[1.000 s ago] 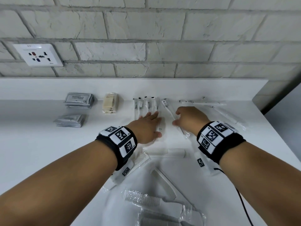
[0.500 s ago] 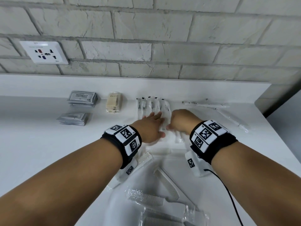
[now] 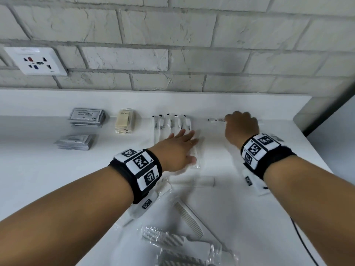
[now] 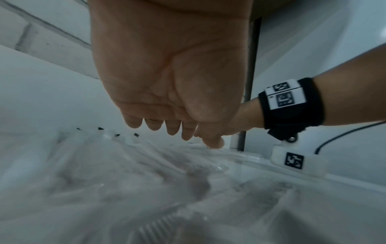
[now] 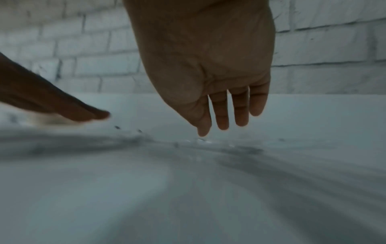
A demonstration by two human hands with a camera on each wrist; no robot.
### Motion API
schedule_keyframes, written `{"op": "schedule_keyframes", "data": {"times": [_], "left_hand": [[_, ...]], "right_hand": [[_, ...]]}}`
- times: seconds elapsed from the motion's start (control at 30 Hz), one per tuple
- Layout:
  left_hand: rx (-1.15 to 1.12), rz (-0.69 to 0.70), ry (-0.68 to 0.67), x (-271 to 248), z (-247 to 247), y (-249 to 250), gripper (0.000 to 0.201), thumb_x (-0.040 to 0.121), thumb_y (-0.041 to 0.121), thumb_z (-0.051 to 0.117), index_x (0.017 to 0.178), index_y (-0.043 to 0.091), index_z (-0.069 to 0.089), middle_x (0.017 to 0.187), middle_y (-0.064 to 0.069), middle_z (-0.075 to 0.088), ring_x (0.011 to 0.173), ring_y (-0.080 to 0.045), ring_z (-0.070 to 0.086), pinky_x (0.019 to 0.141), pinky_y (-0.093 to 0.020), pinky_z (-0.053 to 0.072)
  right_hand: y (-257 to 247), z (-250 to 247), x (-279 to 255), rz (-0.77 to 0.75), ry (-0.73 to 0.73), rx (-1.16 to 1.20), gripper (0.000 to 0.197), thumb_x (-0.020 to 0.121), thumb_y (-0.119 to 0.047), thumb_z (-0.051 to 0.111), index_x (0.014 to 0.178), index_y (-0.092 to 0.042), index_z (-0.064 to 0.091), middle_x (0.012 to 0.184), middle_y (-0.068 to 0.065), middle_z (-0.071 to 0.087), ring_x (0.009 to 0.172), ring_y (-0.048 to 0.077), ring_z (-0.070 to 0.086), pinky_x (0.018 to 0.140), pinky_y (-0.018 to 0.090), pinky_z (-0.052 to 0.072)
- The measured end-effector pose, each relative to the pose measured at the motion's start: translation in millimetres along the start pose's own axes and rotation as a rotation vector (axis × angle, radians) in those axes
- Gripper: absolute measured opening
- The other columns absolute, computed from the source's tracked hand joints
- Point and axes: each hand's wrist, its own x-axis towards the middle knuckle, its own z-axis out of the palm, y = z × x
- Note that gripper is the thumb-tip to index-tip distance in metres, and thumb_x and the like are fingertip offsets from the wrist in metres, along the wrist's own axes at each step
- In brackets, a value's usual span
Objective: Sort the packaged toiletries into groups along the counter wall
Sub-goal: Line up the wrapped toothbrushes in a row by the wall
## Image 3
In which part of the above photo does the person's left forearm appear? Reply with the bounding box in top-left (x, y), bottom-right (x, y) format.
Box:
top-left (0, 166), bottom-right (135, 266)

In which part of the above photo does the white wall socket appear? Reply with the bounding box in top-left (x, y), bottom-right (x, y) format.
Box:
top-left (3, 47), bottom-right (68, 76)

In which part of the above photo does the person's right hand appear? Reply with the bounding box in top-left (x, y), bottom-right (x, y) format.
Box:
top-left (224, 110), bottom-right (260, 149)

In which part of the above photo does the group of white combs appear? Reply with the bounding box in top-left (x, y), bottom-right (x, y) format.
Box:
top-left (116, 175), bottom-right (240, 266)

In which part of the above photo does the white countertop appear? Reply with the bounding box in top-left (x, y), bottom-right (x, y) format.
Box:
top-left (0, 88), bottom-right (333, 266)

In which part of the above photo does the row of toothbrushes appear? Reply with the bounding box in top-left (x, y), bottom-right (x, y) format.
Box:
top-left (151, 113), bottom-right (202, 169)

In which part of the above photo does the black cable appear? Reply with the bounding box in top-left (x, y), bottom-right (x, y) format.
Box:
top-left (290, 217), bottom-right (320, 266)

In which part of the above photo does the stack of toothpaste sachets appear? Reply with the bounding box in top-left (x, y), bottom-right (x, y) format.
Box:
top-left (54, 134), bottom-right (98, 151)

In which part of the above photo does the stack of beige soap bars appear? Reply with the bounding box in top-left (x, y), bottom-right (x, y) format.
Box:
top-left (115, 108), bottom-right (134, 134)

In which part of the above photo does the person's right forearm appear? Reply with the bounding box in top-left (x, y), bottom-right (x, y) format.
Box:
top-left (263, 156), bottom-right (355, 266)

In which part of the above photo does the person's left hand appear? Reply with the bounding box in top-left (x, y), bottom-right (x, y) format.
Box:
top-left (148, 129), bottom-right (199, 173)

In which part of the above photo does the black marker wristband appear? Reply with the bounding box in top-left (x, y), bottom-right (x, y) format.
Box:
top-left (108, 148), bottom-right (163, 205)
top-left (240, 133), bottom-right (297, 180)

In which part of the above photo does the stack of shampoo sachets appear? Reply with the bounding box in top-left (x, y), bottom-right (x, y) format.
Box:
top-left (68, 108), bottom-right (106, 128)

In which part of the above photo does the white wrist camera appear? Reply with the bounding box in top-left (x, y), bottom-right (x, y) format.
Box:
top-left (129, 191), bottom-right (160, 219)
top-left (243, 168), bottom-right (271, 197)

